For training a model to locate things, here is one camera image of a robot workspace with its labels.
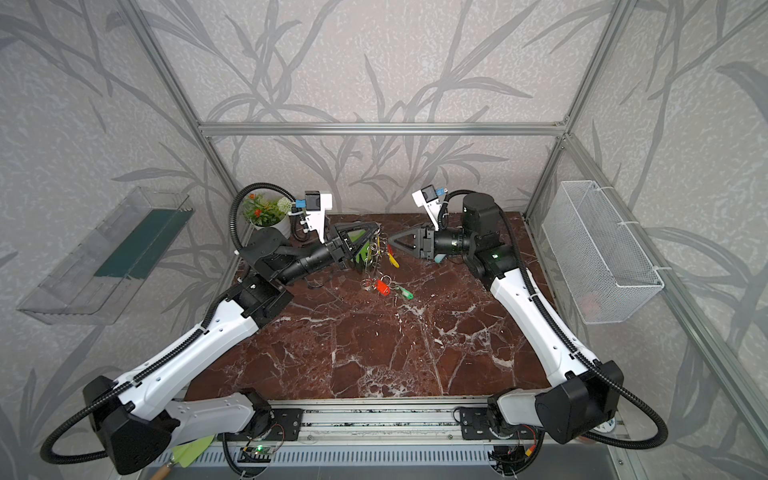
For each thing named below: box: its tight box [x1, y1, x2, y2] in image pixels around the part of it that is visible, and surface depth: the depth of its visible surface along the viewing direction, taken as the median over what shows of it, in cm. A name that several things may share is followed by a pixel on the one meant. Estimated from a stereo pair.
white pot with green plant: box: [242, 193, 292, 238], surface depth 104 cm
